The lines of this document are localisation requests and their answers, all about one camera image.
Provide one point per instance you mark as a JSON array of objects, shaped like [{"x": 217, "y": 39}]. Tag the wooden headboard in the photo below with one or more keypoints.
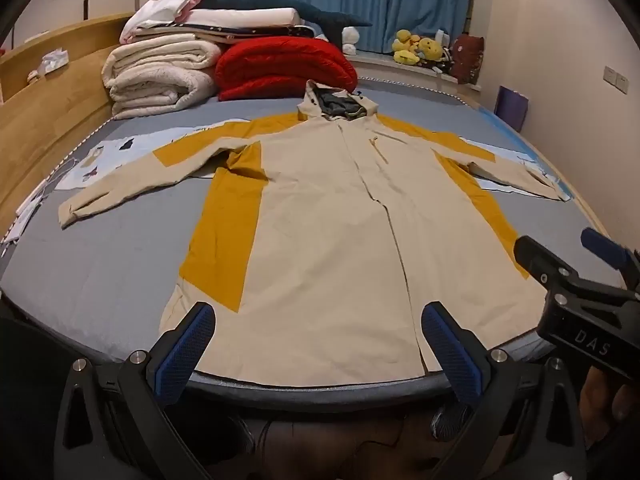
[{"x": 55, "y": 110}]

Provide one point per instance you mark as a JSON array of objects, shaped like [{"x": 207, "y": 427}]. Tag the white plush toy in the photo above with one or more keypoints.
[{"x": 351, "y": 35}]

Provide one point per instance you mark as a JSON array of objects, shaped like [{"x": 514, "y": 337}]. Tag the person's shoe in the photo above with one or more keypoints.
[{"x": 447, "y": 422}]

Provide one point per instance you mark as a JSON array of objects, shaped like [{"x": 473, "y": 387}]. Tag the dark red cushion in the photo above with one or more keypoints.
[{"x": 470, "y": 55}]

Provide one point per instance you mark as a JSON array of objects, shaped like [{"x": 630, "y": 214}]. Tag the purple board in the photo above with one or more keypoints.
[{"x": 511, "y": 107}]

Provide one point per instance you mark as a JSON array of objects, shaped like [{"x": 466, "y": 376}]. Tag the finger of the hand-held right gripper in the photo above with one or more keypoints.
[
  {"x": 540, "y": 257},
  {"x": 605, "y": 247}
]

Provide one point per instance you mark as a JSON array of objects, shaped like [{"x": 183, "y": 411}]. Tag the light blue printed bed runner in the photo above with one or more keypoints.
[{"x": 110, "y": 160}]

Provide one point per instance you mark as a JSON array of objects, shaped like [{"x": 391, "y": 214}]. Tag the beige and yellow jacket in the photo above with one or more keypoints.
[{"x": 325, "y": 260}]

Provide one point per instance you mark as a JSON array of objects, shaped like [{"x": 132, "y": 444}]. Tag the white pillow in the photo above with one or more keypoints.
[{"x": 240, "y": 17}]

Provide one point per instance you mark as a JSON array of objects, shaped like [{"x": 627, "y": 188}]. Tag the person's right hand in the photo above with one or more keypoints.
[{"x": 607, "y": 400}]

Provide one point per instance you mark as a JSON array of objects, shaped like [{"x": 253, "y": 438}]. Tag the tissue pack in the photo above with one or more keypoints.
[{"x": 52, "y": 60}]

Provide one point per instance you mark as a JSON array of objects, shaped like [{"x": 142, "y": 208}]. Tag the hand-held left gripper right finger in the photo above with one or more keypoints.
[{"x": 452, "y": 355}]

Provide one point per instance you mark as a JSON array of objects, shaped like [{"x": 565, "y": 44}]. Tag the blue curtain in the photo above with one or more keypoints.
[{"x": 390, "y": 0}]

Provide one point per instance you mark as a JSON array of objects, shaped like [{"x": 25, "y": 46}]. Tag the red folded quilt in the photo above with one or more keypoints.
[{"x": 285, "y": 67}]

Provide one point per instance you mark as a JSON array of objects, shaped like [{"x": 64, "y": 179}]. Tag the white and pink cloth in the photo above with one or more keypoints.
[{"x": 155, "y": 12}]

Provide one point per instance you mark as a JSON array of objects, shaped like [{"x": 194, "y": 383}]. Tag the cream fluffy folded blanket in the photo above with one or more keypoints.
[{"x": 160, "y": 95}]

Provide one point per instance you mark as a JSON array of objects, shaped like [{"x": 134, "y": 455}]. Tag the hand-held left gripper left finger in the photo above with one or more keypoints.
[{"x": 182, "y": 355}]

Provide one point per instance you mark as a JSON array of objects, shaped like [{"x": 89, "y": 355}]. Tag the yellow round-faced plush toy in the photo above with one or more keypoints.
[{"x": 431, "y": 50}]

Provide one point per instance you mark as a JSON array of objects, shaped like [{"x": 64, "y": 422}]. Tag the window sill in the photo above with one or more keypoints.
[{"x": 395, "y": 67}]

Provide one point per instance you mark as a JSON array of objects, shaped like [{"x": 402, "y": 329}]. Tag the black and white striped plush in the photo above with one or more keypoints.
[{"x": 447, "y": 57}]

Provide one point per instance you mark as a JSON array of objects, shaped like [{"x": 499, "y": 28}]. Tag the grey bed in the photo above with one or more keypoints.
[{"x": 125, "y": 270}]

